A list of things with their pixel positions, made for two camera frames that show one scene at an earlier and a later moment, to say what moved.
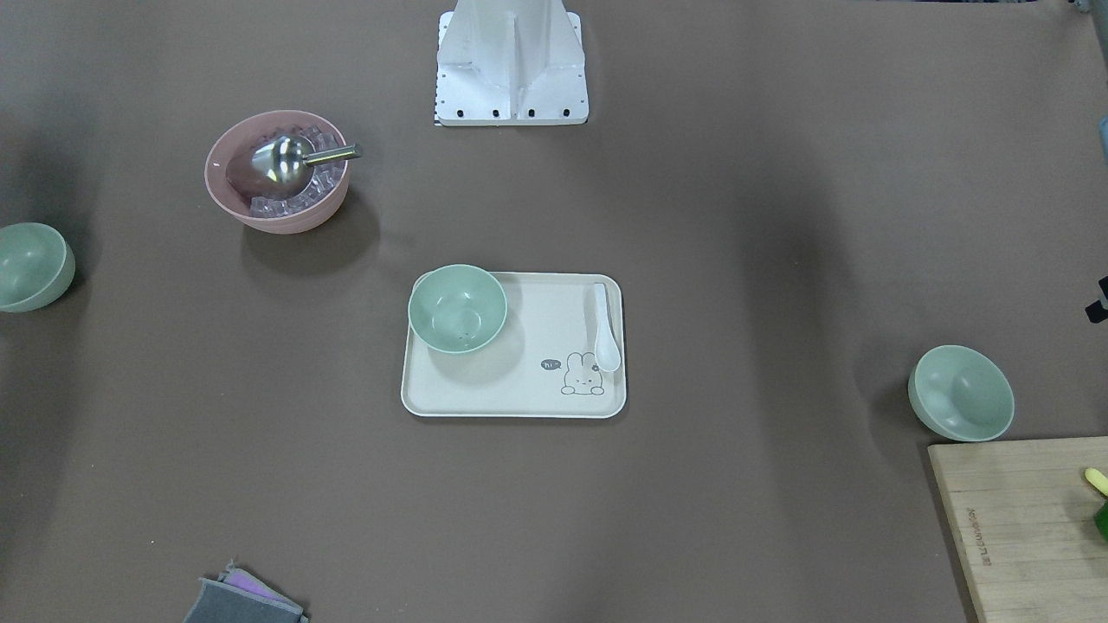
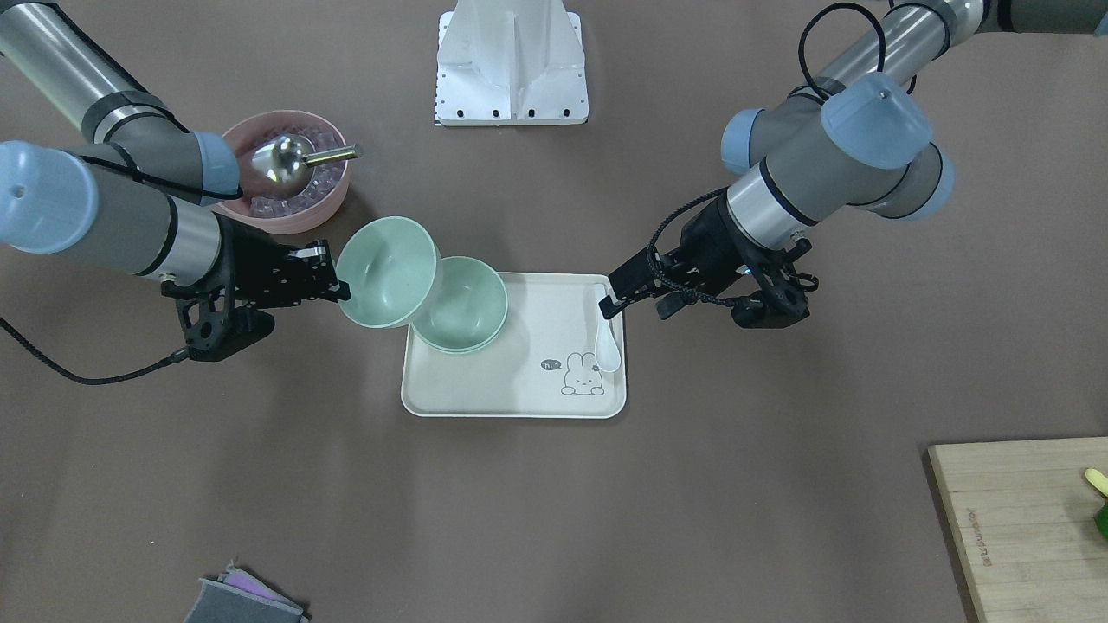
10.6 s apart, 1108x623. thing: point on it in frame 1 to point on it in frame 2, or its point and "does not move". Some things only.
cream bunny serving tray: (543, 364) does not move
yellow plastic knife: (1098, 479) does not move
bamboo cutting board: (1021, 516) does not move
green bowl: (960, 394) to (467, 308)
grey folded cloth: (237, 597) does not move
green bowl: (36, 263) to (393, 268)
